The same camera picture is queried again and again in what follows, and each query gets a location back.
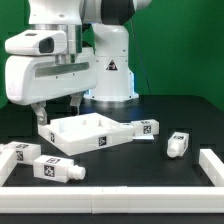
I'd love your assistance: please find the white right fence rail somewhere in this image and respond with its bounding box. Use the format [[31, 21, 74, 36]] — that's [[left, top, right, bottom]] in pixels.
[[199, 149, 224, 187]]

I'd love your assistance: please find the white left fence rail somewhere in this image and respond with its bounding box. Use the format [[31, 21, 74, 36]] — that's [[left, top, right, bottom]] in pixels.
[[0, 149, 17, 187]]

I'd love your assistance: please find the black cable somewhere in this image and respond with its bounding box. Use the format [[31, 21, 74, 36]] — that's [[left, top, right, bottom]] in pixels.
[[129, 18, 154, 96]]

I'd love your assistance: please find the white square table top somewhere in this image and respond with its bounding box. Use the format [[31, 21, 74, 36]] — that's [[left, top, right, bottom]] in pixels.
[[38, 113, 134, 156]]

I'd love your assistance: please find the white fence rail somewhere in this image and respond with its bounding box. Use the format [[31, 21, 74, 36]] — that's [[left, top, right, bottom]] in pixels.
[[199, 149, 224, 187], [0, 149, 17, 187], [0, 187, 224, 214]]

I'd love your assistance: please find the white front fence rail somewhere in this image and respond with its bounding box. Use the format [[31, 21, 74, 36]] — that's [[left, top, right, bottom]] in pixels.
[[0, 187, 224, 214]]

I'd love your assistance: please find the white marker tag sheet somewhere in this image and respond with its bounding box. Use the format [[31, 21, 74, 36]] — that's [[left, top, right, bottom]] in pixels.
[[133, 135, 154, 140]]

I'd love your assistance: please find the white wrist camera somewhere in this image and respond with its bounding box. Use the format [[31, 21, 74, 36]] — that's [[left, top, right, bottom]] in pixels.
[[5, 30, 67, 56]]

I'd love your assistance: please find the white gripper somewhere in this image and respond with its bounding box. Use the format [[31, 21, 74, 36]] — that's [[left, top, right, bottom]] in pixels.
[[5, 49, 97, 125]]

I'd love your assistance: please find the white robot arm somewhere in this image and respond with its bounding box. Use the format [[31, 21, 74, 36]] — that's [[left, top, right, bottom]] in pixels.
[[5, 0, 152, 125]]

